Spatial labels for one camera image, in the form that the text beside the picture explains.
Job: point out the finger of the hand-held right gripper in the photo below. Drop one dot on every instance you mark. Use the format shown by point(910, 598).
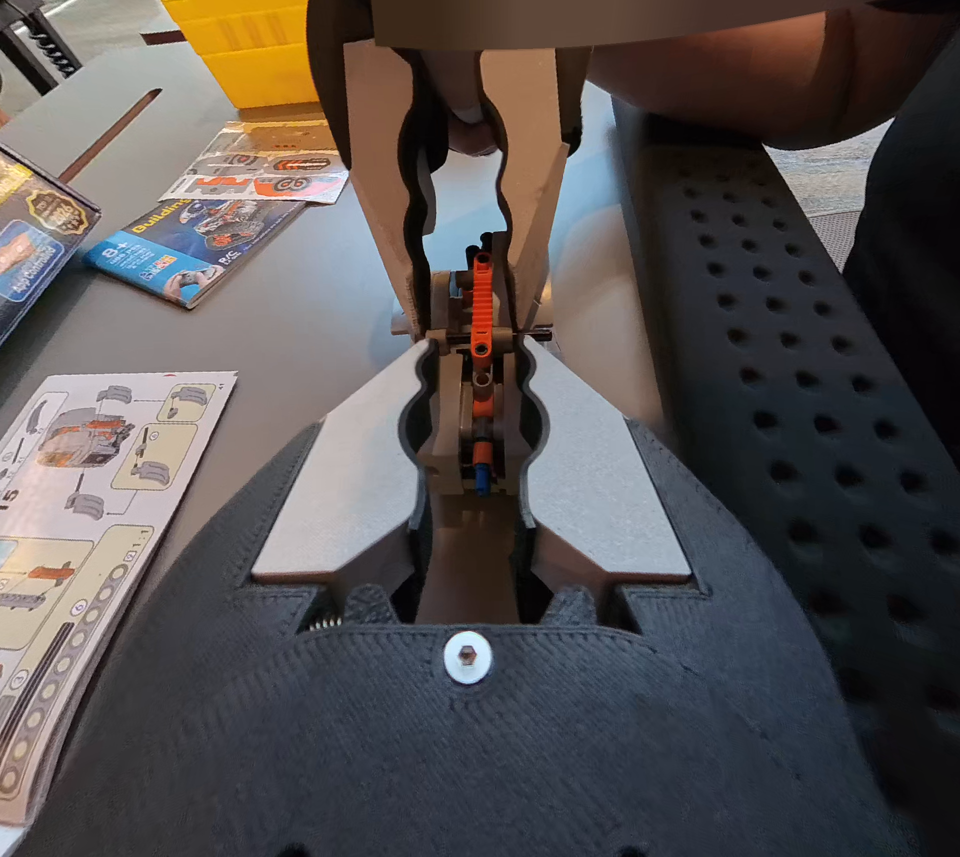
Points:
point(536, 197)
point(379, 174)

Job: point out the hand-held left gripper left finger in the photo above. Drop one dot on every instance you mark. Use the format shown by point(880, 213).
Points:
point(337, 497)

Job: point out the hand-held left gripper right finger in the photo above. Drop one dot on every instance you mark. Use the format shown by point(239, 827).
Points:
point(600, 489)

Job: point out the grey orange building-block toy robot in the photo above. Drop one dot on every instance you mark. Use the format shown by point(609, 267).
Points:
point(480, 302)

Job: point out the white instruction manual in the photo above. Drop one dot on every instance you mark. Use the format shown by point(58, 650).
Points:
point(112, 467)

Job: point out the person's right forearm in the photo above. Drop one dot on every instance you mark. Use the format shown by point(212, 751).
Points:
point(750, 92)

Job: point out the person's right hand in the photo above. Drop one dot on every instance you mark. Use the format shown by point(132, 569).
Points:
point(472, 138)

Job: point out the yellow plastic bin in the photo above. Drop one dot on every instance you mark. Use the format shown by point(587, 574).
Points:
point(247, 9)

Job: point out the printed sticker sheet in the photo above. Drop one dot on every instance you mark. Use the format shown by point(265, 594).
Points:
point(255, 171)

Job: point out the black perforated panel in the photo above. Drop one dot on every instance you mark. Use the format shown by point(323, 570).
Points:
point(787, 384)

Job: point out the blue printed booklet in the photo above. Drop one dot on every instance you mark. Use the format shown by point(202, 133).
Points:
point(172, 257)

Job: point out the blue toy packaging box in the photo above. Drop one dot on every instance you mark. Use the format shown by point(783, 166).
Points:
point(37, 249)

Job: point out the person in black shirt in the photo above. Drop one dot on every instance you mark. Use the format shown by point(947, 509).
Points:
point(915, 234)

